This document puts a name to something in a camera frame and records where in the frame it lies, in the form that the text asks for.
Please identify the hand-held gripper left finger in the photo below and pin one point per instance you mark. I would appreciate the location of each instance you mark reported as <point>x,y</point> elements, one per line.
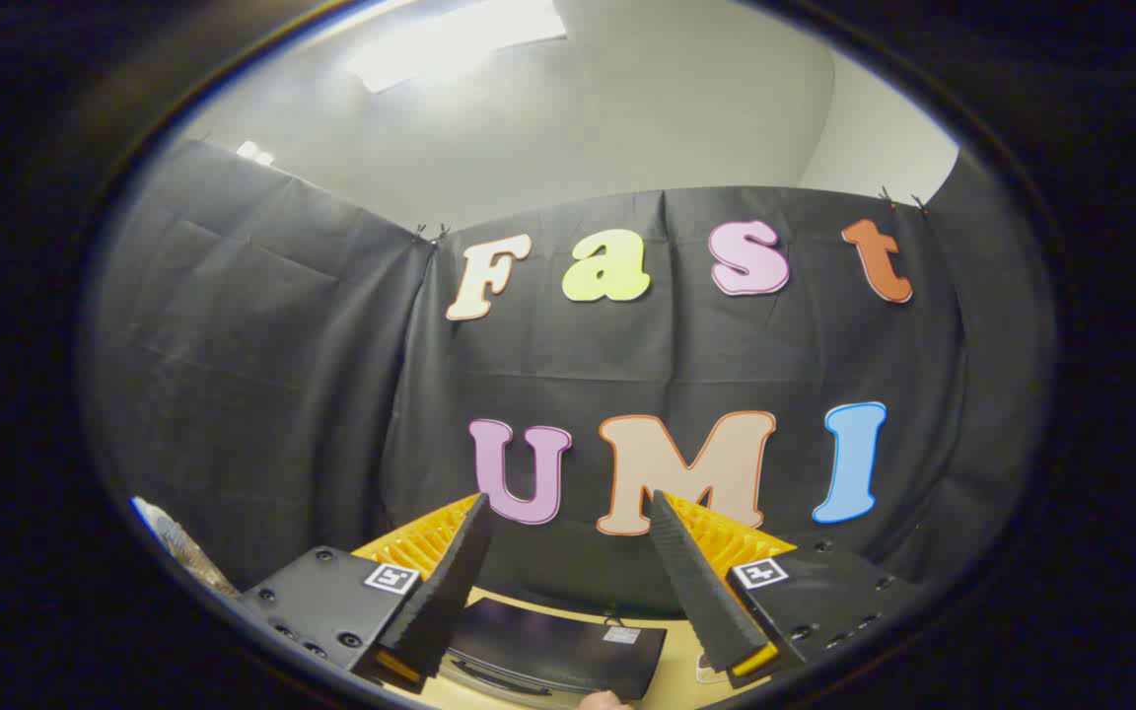
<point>450,582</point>

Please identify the ceiling light panel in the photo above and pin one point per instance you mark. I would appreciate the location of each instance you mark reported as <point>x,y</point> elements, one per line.
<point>450,39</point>

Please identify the black toaster oven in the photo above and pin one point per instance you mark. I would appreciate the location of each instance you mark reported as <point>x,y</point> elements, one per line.
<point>548,646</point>

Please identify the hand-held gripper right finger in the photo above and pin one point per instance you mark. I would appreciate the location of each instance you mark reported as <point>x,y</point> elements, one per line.
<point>696,582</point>

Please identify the black backdrop cloth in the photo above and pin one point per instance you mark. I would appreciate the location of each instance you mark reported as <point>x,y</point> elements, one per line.
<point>282,394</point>

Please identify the crumpled printed paper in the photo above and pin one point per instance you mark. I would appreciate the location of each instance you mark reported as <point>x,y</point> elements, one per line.
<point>183,547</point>

